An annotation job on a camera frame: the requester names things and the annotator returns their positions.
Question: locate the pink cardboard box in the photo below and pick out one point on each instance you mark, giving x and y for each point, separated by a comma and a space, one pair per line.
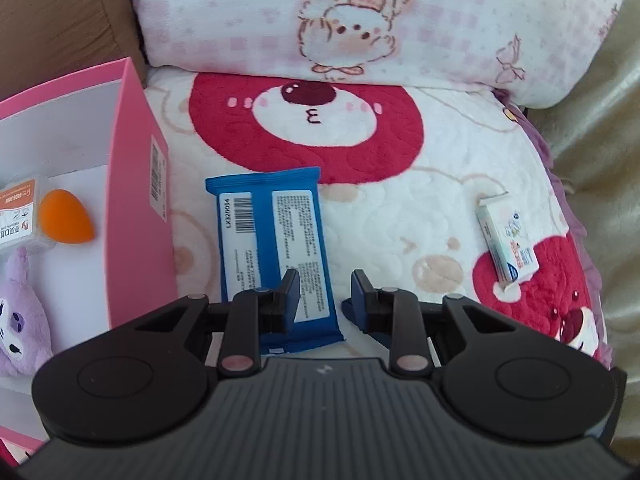
140, 210

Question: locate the small white carton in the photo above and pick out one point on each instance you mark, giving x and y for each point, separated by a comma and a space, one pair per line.
510, 245

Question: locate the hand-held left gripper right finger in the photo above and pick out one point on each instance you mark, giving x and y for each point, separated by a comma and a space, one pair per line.
360, 290

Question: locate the clear box with orange label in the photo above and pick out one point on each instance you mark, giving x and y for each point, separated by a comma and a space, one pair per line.
17, 210

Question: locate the orange makeup sponge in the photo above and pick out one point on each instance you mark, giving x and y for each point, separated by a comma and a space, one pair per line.
62, 215

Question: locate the brown pillow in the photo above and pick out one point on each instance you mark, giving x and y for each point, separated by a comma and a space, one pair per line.
50, 20

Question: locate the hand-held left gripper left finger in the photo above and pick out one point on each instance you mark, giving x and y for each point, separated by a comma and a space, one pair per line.
287, 300

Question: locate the pink checked pillow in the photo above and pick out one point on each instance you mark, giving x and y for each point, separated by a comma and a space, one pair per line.
450, 20

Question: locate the purple plush toy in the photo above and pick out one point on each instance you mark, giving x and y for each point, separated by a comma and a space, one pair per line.
20, 310

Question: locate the beige satin bedsheet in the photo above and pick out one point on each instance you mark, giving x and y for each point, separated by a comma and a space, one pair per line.
600, 185

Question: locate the bear printed blanket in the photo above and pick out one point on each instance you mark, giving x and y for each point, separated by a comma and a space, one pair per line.
440, 160

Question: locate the blue wet wipes packet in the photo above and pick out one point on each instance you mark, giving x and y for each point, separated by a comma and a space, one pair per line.
295, 220

